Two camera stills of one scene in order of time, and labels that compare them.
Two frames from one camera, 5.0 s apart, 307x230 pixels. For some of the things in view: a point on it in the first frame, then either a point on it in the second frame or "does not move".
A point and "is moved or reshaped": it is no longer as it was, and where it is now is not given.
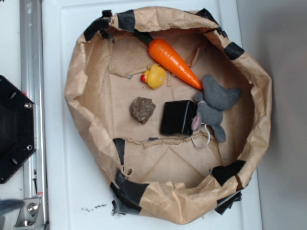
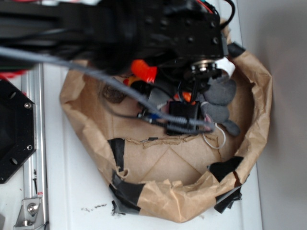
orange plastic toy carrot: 167,57 is moved or reshaped
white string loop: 208,139 → 224,140
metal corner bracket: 30,216 does not move
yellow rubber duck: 155,77 → 128,81
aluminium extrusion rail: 32,77 does not move
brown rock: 142,108 → 113,95
